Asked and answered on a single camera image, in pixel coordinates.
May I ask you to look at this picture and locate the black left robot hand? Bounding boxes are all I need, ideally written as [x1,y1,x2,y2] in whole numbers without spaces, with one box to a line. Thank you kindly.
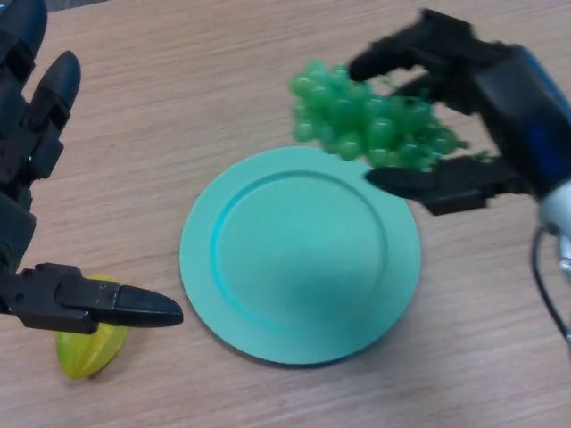
[0,0,185,334]

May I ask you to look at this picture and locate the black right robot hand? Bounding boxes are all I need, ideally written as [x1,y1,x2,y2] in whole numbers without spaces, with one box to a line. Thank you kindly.
[346,8,571,218]

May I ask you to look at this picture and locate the green grapes bunch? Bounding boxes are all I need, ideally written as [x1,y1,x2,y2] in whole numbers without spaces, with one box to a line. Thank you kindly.
[288,61,489,174]

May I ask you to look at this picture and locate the green round plate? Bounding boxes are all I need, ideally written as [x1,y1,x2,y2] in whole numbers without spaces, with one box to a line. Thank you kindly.
[178,146,422,368]

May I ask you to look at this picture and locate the yellow starfruit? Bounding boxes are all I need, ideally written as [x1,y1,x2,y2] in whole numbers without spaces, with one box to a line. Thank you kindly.
[54,275,132,381]

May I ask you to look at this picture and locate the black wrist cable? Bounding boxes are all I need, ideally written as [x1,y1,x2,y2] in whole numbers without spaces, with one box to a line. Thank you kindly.
[529,224,571,341]

